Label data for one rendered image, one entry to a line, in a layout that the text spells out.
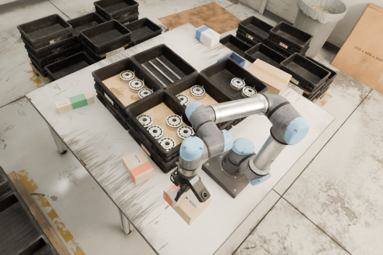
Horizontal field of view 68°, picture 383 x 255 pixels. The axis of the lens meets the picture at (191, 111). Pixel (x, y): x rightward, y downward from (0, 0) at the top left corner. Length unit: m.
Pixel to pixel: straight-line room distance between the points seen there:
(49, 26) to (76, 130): 1.60
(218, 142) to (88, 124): 1.18
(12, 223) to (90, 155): 0.62
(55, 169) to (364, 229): 2.59
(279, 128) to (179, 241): 0.77
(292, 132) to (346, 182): 1.87
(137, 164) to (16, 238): 0.83
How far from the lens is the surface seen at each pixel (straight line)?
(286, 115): 1.24
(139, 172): 1.66
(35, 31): 3.28
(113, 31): 3.16
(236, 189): 1.71
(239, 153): 1.57
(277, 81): 2.23
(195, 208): 1.20
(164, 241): 1.59
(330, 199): 2.87
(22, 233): 2.08
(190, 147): 0.93
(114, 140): 1.88
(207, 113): 1.05
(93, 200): 2.48
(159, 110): 1.85
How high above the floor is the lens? 2.21
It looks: 48 degrees down
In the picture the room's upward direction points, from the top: 9 degrees clockwise
